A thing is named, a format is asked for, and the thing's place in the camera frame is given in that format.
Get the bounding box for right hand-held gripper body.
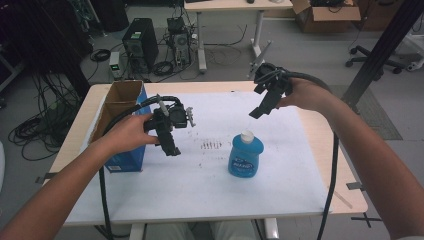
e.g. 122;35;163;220
253;62;294;98

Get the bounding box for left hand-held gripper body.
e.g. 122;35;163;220
143;94;197;141

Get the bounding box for blue cardboard box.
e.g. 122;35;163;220
87;79;150;174

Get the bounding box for blue bottle with white cap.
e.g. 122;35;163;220
227;130;265;179

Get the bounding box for person's right hand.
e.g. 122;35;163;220
277;77;334;113

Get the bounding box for person's left hand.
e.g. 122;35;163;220
98;113;161;158

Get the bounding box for white paper sheet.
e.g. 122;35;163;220
64;91;333;225

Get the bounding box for small white power unit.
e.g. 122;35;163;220
108;51;122;80

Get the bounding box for small black computer tower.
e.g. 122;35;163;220
166;16;193;68

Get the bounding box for large black computer tower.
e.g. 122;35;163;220
121;17;160;73

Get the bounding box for white desk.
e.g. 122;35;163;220
183;0;295;75

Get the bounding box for open brown cardboard box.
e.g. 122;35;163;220
291;0;362;34

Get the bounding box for grey floor mat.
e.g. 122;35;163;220
329;84;404;141

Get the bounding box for black office chair base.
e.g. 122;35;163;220
344;45;406;75

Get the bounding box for person's light trousers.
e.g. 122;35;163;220
143;220;268;240

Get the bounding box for coiled black cable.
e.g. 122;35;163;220
89;48;112;63
152;60;175;77

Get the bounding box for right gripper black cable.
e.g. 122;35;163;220
281;71;341;240

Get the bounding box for black metal stand post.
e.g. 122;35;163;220
341;0;424;108

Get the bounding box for tangle of black floor cables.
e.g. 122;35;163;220
7;71;81;162

